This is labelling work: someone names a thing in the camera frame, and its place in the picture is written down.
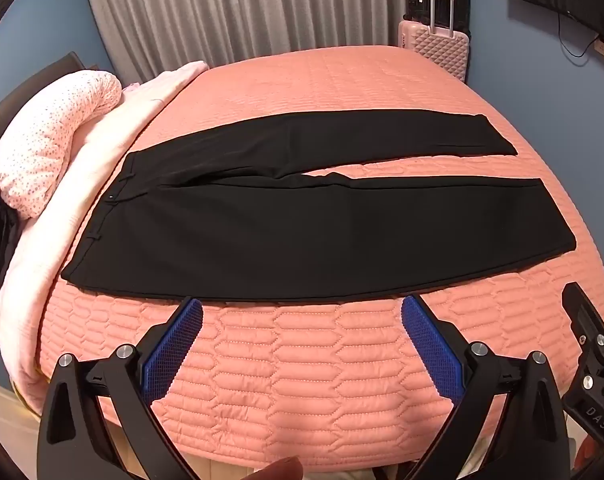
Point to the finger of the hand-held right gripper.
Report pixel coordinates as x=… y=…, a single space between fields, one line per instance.
x=584 y=312

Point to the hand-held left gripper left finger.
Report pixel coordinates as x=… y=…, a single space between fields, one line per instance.
x=174 y=345

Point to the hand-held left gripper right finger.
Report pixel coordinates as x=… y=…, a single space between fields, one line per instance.
x=431 y=345

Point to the black pants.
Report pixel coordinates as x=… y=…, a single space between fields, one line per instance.
x=302 y=225

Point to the person's right hand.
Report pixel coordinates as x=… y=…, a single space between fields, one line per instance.
x=587 y=455

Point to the person's left hand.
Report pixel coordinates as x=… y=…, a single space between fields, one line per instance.
x=282 y=469

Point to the pink quilted bedspread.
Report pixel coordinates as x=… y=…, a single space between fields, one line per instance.
x=322 y=375

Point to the pale pink blanket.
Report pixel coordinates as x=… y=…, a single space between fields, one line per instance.
x=87 y=160

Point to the pink dotted duvet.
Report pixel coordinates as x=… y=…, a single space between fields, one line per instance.
x=47 y=130

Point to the dark headboard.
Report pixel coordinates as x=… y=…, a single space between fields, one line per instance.
x=27 y=90

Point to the pink suitcase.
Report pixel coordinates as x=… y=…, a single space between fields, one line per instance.
x=439 y=47

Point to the grey curtain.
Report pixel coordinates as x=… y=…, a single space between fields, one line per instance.
x=242 y=5

